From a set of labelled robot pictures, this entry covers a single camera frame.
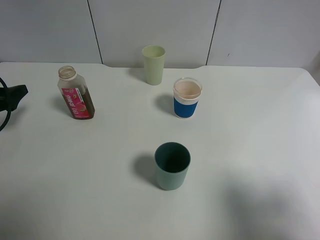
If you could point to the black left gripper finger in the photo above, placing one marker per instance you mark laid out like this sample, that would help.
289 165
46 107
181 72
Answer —
11 96

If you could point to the tea bottle with pink label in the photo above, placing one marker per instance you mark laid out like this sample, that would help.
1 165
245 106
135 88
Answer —
75 93

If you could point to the light green tall cup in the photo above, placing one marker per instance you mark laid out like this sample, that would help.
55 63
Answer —
154 60

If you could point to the dark green cup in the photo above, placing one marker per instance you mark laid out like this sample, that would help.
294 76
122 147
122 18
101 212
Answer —
172 161

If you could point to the glass cup with blue sleeve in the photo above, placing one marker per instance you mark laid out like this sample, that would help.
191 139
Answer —
186 94

